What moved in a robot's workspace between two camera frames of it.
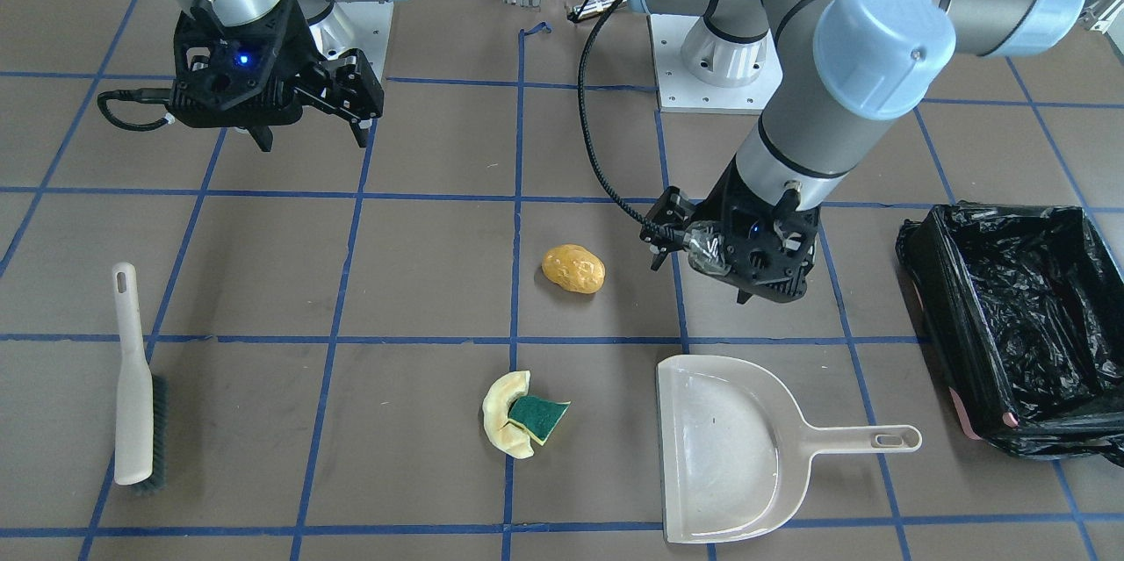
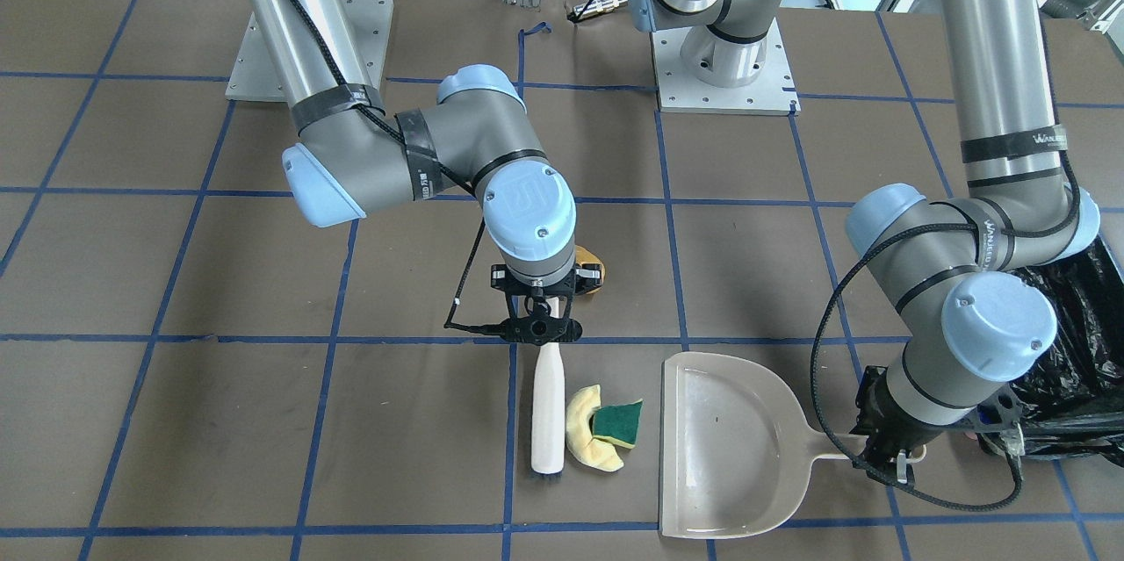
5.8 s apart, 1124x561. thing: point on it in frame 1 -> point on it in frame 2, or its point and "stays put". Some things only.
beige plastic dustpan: (737, 453) stays put
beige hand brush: (141, 407) -> (547, 429)
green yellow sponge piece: (537, 416) -> (617, 423)
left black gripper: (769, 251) -> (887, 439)
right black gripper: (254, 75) -> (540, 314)
